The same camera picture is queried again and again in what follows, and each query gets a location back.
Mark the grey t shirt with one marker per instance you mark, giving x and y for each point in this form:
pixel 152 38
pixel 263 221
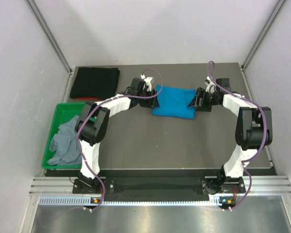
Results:
pixel 64 145

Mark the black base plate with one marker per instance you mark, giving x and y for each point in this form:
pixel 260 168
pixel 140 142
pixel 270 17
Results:
pixel 158 188

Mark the aluminium frame post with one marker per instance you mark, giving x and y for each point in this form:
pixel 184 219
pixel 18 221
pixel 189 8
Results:
pixel 49 35
pixel 279 5

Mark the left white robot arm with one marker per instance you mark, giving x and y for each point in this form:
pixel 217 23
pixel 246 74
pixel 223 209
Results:
pixel 91 126

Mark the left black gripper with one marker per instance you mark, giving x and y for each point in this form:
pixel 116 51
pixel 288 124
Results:
pixel 151 103

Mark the left aluminium frame post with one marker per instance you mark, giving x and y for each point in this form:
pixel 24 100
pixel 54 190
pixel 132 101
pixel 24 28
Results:
pixel 49 35

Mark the folded red t shirt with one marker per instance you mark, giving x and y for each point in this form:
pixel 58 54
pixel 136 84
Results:
pixel 89 99

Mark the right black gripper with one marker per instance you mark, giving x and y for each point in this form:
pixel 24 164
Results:
pixel 200 93

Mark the aluminium front rail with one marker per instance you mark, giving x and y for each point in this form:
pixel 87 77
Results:
pixel 51 186

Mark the green plastic bin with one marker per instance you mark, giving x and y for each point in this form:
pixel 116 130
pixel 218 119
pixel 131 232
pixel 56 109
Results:
pixel 64 112

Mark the right aluminium frame post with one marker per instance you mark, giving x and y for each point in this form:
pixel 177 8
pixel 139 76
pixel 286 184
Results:
pixel 279 5

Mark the slotted cable duct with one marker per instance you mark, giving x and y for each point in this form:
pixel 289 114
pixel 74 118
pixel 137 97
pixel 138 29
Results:
pixel 92 201

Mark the blue t shirt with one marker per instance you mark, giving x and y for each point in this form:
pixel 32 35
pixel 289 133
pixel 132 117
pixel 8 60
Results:
pixel 173 102

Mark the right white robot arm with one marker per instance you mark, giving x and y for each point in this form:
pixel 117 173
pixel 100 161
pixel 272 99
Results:
pixel 253 128

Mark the folded black t shirt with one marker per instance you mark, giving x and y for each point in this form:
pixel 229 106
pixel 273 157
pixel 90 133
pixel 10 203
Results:
pixel 95 82

